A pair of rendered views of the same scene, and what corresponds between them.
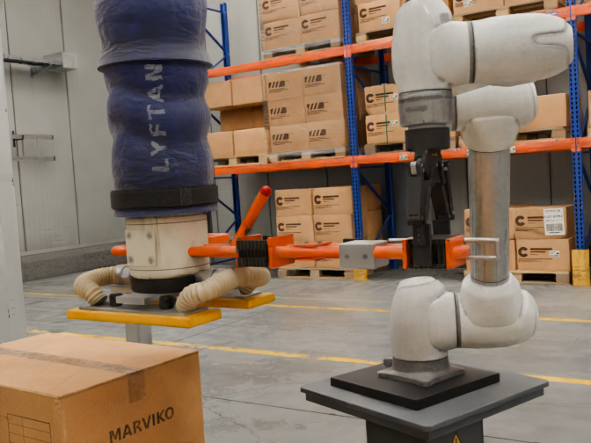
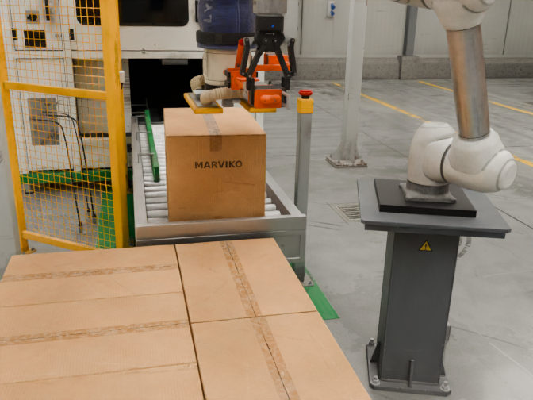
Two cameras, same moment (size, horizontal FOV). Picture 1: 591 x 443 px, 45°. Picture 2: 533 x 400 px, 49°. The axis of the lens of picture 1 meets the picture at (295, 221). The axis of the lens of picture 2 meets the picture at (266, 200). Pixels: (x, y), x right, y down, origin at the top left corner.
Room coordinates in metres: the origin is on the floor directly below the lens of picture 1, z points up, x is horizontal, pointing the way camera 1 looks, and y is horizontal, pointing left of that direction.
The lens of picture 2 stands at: (0.07, -1.33, 1.46)
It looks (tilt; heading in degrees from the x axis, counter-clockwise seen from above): 19 degrees down; 44
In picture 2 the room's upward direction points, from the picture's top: 1 degrees clockwise
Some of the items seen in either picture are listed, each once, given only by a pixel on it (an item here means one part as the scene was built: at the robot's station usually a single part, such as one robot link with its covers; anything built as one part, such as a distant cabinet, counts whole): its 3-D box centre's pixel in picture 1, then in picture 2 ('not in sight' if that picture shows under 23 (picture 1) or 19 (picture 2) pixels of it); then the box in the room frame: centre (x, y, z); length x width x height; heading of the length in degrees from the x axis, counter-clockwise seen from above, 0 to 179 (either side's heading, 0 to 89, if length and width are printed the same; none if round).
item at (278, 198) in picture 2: not in sight; (246, 165); (2.46, 1.12, 0.50); 2.31 x 0.05 x 0.19; 57
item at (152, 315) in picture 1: (141, 307); (201, 98); (1.45, 0.33, 1.11); 0.34 x 0.10 x 0.05; 58
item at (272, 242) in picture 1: (265, 250); (241, 78); (1.40, 0.06, 1.21); 0.10 x 0.08 x 0.06; 148
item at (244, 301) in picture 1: (200, 291); (252, 98); (1.61, 0.22, 1.11); 0.34 x 0.10 x 0.05; 58
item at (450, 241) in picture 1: (434, 251); (264, 96); (1.21, -0.23, 1.21); 0.08 x 0.07 x 0.05; 58
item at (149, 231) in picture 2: not in sight; (223, 226); (1.54, 0.32, 0.58); 0.70 x 0.03 x 0.06; 147
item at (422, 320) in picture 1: (421, 315); (434, 151); (2.00, -0.34, 0.94); 0.18 x 0.16 x 0.22; 81
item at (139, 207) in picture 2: not in sight; (137, 169); (1.91, 1.47, 0.50); 2.31 x 0.05 x 0.19; 57
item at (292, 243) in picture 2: not in sight; (223, 250); (1.54, 0.31, 0.47); 0.70 x 0.03 x 0.15; 147
